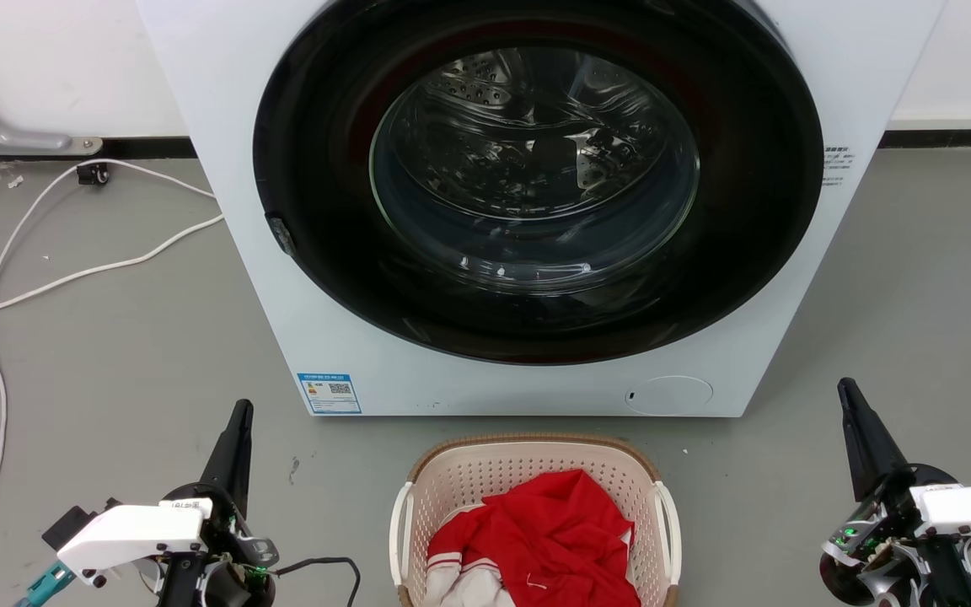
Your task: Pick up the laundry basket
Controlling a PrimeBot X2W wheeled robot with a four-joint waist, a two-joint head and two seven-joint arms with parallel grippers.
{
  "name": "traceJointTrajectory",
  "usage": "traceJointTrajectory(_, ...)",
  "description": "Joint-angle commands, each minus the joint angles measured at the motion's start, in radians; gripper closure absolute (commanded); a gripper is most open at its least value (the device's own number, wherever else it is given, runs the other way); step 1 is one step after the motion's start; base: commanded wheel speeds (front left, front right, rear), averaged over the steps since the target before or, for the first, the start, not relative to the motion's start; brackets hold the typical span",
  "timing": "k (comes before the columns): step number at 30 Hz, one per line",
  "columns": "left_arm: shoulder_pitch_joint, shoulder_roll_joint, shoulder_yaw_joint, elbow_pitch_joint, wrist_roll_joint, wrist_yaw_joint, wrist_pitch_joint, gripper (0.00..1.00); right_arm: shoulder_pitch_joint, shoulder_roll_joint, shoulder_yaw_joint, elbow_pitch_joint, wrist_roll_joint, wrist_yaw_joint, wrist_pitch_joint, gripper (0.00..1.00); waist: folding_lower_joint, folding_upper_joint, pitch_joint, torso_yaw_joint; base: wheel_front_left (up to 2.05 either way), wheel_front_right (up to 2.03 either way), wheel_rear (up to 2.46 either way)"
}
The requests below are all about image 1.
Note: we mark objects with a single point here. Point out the right gripper dark round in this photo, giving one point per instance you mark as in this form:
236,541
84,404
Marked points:
882,539

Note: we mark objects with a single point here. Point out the left gripper dark round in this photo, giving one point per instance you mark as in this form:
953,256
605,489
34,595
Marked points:
233,552

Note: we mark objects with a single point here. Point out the beige plastic laundry basket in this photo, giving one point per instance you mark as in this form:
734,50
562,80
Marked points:
485,472

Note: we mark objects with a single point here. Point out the blue energy label sticker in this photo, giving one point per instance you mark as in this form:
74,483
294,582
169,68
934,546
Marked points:
329,394

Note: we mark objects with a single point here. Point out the round white filter cover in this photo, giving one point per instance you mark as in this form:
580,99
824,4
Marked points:
668,395

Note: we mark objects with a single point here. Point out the white garment with red stripes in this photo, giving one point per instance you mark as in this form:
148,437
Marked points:
473,586

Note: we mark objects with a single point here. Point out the small printed text label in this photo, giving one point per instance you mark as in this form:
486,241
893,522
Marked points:
837,164

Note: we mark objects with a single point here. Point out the white front-load washing machine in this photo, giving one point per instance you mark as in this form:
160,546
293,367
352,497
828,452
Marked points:
528,388

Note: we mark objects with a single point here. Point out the black round washer door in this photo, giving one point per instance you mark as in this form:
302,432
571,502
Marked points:
325,126

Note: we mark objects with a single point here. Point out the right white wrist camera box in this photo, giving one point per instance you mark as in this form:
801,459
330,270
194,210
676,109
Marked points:
970,510

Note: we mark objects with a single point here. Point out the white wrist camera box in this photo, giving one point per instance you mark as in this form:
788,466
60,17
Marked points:
970,510
127,533

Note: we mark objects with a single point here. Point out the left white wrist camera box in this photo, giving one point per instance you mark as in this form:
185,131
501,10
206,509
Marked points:
127,533

